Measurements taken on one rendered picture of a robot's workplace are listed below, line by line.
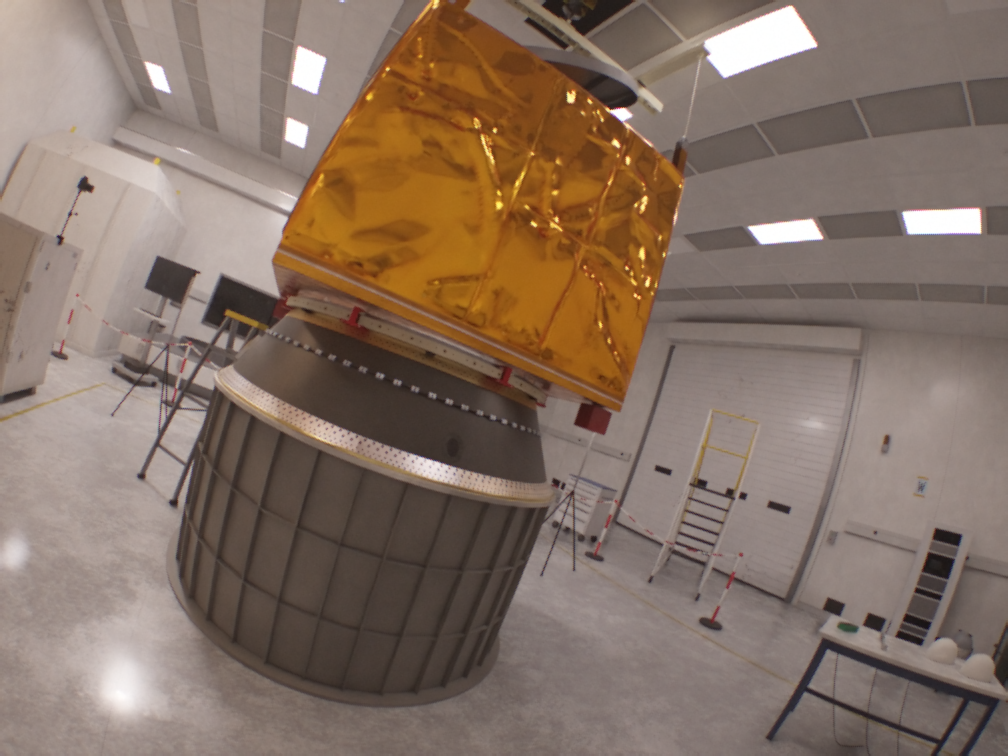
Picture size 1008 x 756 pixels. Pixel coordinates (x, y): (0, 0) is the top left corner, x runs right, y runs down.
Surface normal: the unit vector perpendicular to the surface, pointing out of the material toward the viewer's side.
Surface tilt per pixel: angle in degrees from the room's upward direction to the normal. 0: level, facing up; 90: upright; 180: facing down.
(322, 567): 90
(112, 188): 90
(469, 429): 62
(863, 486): 90
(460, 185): 96
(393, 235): 78
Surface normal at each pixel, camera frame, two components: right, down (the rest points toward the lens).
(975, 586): -0.80, -0.33
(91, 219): 0.49, 0.10
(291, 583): 0.04, -0.07
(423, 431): 0.47, -0.40
